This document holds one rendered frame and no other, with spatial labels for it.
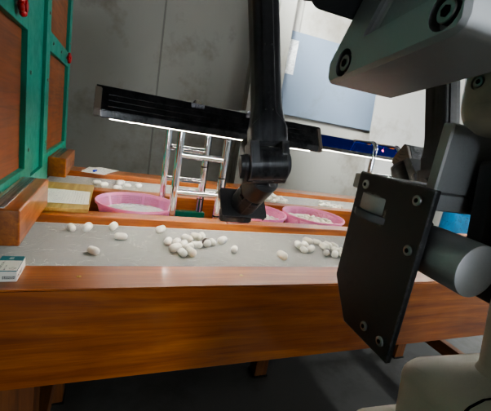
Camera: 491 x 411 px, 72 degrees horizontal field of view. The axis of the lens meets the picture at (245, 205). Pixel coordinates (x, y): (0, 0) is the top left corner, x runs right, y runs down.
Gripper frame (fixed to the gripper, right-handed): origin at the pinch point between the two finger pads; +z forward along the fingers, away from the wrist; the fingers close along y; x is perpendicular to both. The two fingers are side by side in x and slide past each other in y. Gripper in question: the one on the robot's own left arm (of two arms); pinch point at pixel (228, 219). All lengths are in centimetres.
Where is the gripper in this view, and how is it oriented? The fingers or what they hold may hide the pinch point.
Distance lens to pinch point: 79.0
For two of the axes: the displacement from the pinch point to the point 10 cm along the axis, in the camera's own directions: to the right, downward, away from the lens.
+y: -9.1, -0.8, -4.0
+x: 1.1, 9.0, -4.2
